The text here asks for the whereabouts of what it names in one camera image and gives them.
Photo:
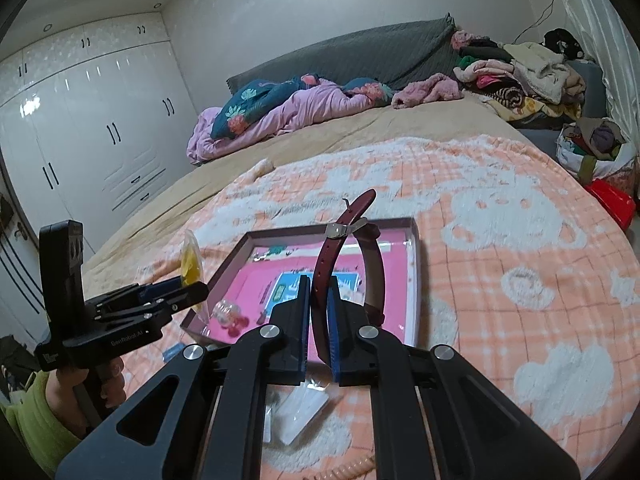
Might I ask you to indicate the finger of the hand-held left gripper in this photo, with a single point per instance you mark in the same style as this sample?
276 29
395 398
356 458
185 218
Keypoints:
160 289
175 300

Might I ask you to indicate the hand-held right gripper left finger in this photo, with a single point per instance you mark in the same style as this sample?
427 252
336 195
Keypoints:
302 332

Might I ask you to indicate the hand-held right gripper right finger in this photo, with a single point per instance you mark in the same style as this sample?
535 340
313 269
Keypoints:
333 340

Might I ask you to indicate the yellow trinket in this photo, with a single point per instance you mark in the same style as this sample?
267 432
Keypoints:
191 260

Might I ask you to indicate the pink shallow box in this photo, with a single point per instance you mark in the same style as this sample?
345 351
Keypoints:
250 280

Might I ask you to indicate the person's left forearm green sleeve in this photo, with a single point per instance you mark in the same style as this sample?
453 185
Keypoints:
35 425

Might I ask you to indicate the person's left hand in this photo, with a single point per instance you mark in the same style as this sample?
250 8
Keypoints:
112 380

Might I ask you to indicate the white door with black trim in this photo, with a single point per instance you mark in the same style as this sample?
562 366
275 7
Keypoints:
15 270

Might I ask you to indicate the small blue packet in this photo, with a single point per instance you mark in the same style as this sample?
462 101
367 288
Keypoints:
173 353

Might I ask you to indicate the clear plastic bag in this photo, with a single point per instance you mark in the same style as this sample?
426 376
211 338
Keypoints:
302 410

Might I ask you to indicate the small teal trinket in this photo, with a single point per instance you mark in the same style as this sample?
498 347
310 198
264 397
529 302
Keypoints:
276 251

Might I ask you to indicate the white glossy wardrobe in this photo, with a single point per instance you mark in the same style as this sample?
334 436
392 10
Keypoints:
100 125

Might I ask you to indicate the orange white checked blanket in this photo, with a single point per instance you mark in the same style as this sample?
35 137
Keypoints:
500 270

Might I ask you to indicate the dark floral pillow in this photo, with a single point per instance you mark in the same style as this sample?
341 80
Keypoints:
250 105
367 89

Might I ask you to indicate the tan bed sheet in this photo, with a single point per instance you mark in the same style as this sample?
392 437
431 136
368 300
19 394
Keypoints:
350 130

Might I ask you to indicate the purple quilt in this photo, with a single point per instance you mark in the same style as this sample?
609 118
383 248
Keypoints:
310 105

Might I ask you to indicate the pink fleece garment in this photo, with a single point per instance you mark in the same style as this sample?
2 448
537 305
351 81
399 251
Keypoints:
430 90

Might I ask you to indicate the grey padded headboard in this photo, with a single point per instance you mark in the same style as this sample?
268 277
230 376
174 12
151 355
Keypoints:
350 50

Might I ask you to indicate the red plastic stool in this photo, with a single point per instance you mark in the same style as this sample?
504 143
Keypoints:
612 202

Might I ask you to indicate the pile of folded clothes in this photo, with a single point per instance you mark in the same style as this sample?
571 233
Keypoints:
525 75

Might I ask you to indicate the white bag of clothes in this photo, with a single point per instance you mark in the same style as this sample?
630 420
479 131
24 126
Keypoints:
597 145

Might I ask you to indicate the grey blue chair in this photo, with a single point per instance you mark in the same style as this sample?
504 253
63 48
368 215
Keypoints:
592 85

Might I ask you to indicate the black bag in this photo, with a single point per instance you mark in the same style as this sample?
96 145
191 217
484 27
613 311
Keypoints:
562 42

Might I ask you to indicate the white curtain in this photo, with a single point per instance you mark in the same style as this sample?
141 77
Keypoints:
600 20

